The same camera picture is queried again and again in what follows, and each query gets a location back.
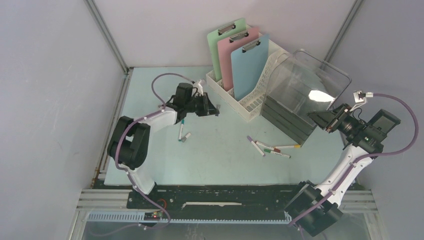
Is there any white file organizer rack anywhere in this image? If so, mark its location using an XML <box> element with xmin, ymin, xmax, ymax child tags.
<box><xmin>205</xmin><ymin>40</ymin><xmax>290</xmax><ymax>122</ymax></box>

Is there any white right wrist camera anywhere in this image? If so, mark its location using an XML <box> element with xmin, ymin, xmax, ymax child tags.
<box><xmin>350</xmin><ymin>90</ymin><xmax>374</xmax><ymax>112</ymax></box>

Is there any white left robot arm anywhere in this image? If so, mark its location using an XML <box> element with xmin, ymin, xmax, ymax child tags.
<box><xmin>107</xmin><ymin>79</ymin><xmax>220</xmax><ymax>208</ymax></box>

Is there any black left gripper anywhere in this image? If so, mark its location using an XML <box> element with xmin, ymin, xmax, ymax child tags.
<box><xmin>184</xmin><ymin>92</ymin><xmax>220</xmax><ymax>117</ymax></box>

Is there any green clipboard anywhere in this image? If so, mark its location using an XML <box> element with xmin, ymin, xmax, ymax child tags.
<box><xmin>206</xmin><ymin>18</ymin><xmax>246</xmax><ymax>82</ymax></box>

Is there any purple cap marker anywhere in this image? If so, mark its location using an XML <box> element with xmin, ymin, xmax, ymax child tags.
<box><xmin>246</xmin><ymin>135</ymin><xmax>266</xmax><ymax>157</ymax></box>

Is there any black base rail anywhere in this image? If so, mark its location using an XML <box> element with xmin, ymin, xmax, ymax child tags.
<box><xmin>96</xmin><ymin>185</ymin><xmax>326</xmax><ymax>221</ymax></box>

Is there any short white grey marker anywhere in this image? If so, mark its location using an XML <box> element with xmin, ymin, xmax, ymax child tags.
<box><xmin>181</xmin><ymin>132</ymin><xmax>192</xmax><ymax>143</ymax></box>

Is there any teal cap marker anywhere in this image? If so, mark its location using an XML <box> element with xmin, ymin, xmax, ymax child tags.
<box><xmin>178</xmin><ymin>118</ymin><xmax>185</xmax><ymax>142</ymax></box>

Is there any blue clipboard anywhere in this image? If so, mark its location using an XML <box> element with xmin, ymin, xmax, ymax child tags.
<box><xmin>230</xmin><ymin>34</ymin><xmax>269</xmax><ymax>101</ymax></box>

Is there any pink clipboard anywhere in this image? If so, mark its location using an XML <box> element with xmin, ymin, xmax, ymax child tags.
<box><xmin>215</xmin><ymin>26</ymin><xmax>259</xmax><ymax>92</ymax></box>

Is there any clear grey drawer box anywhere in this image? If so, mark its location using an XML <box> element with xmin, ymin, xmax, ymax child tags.
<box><xmin>260</xmin><ymin>49</ymin><xmax>352</xmax><ymax>145</ymax></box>

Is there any green cap marker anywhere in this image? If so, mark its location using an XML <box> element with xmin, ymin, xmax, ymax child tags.
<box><xmin>263</xmin><ymin>148</ymin><xmax>291</xmax><ymax>159</ymax></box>

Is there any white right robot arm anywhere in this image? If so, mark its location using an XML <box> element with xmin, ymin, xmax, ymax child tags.
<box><xmin>284</xmin><ymin>104</ymin><xmax>401</xmax><ymax>237</ymax></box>

